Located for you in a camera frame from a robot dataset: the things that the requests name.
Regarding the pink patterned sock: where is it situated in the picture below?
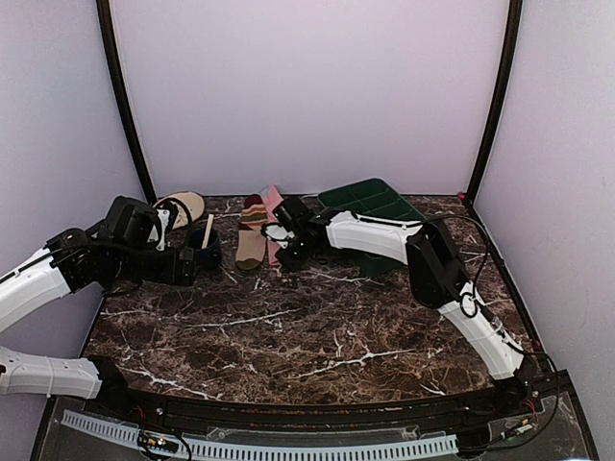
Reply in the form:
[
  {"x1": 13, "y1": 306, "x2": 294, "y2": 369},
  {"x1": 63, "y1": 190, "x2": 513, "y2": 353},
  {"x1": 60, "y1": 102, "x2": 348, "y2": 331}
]
[{"x1": 259, "y1": 183, "x2": 294, "y2": 268}]

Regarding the green compartment tray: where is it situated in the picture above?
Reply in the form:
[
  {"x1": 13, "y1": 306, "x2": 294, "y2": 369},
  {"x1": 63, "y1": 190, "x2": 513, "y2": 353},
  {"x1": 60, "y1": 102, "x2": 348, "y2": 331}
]
[{"x1": 317, "y1": 178, "x2": 424, "y2": 278}]

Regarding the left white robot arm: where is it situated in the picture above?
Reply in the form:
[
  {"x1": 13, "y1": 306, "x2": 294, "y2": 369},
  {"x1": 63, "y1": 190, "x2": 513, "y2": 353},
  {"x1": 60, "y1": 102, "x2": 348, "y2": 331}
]
[{"x1": 1, "y1": 192, "x2": 206, "y2": 419}]

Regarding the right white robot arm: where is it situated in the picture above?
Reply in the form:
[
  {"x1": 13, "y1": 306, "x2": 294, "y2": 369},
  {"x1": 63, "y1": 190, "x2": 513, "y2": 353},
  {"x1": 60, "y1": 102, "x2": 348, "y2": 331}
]
[{"x1": 261, "y1": 199, "x2": 537, "y2": 417}]

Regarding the beige striped sock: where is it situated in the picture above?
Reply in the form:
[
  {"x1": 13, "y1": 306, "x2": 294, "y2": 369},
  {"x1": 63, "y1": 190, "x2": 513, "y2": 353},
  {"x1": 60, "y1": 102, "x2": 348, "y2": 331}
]
[{"x1": 235, "y1": 194, "x2": 268, "y2": 271}]

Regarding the dark blue mug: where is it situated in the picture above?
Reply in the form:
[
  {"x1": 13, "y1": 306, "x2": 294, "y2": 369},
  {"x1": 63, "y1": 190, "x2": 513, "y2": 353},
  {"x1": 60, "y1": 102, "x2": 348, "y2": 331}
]
[{"x1": 188, "y1": 228, "x2": 222, "y2": 271}]

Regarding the wooden stick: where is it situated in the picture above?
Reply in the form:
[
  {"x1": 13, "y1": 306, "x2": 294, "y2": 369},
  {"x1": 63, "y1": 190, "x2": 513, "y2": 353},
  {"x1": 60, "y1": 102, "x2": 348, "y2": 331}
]
[{"x1": 201, "y1": 213, "x2": 214, "y2": 250}]

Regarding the round beige embroidered coaster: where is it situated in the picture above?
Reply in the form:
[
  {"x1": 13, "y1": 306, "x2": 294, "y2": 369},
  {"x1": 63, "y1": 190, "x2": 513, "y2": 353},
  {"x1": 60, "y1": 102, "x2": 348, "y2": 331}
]
[{"x1": 154, "y1": 191, "x2": 206, "y2": 230}]

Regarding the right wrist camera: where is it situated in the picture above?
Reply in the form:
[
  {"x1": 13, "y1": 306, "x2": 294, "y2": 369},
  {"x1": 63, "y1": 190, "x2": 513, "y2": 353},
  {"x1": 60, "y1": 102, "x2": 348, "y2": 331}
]
[{"x1": 273, "y1": 196, "x2": 314, "y2": 234}]

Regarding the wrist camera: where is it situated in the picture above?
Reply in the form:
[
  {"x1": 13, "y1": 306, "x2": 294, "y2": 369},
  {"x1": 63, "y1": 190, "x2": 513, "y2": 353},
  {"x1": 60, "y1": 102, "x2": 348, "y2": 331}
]
[
  {"x1": 99, "y1": 196, "x2": 162, "y2": 250},
  {"x1": 273, "y1": 196, "x2": 314, "y2": 234}
]

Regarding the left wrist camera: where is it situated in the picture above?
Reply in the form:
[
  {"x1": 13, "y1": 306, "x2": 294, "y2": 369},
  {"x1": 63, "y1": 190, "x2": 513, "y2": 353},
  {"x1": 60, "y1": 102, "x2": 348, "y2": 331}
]
[{"x1": 99, "y1": 196, "x2": 162, "y2": 250}]

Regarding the black front rail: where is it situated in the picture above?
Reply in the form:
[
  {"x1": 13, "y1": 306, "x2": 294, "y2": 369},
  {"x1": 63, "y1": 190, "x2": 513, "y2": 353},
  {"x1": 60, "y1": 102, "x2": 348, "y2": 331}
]
[{"x1": 85, "y1": 388, "x2": 544, "y2": 433}]

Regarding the white slotted cable duct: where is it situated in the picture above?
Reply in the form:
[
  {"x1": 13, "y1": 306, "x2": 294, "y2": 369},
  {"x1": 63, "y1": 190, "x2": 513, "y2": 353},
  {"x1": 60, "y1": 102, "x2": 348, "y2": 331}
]
[{"x1": 61, "y1": 410, "x2": 458, "y2": 460}]

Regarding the right black frame post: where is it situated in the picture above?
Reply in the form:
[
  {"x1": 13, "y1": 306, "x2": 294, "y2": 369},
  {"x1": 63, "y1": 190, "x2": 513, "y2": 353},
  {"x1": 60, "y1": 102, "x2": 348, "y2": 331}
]
[{"x1": 466, "y1": 0, "x2": 523, "y2": 203}]

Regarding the black frame post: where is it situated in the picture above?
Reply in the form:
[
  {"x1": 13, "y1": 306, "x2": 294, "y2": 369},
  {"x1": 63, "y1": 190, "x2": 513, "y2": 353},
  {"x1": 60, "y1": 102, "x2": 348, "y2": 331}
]
[
  {"x1": 466, "y1": 0, "x2": 523, "y2": 203},
  {"x1": 95, "y1": 0, "x2": 158, "y2": 204}
]

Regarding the left black frame post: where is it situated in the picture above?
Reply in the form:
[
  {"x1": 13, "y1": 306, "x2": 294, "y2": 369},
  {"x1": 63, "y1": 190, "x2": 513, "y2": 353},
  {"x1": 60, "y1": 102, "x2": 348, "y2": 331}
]
[{"x1": 95, "y1": 0, "x2": 158, "y2": 204}]

